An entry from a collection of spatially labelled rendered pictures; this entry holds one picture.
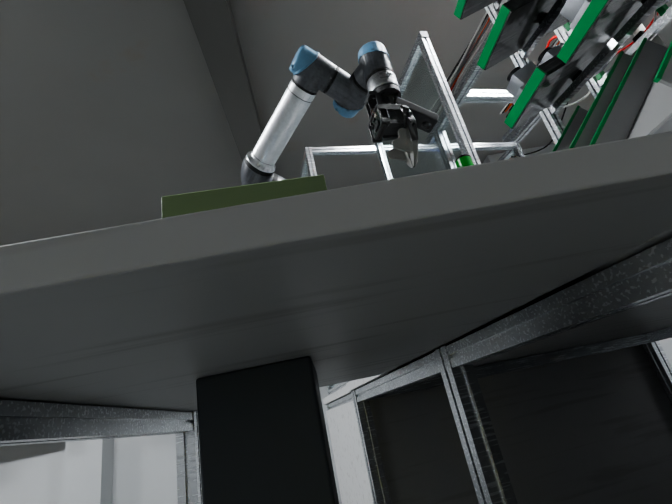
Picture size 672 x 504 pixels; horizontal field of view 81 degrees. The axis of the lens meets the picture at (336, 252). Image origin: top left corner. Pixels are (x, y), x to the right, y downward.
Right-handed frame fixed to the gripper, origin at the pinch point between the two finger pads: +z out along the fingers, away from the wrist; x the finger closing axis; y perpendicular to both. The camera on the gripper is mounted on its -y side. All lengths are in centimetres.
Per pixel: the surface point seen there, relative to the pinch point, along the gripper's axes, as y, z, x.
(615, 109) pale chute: -15.7, 15.1, 31.3
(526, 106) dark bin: -12.2, 4.3, 21.0
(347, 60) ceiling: -46, -170, -113
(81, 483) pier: 175, 55, -332
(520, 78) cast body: -11.7, -0.6, 22.9
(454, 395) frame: 4.9, 49.1, -4.4
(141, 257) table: 47, 39, 46
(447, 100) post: -34, -42, -23
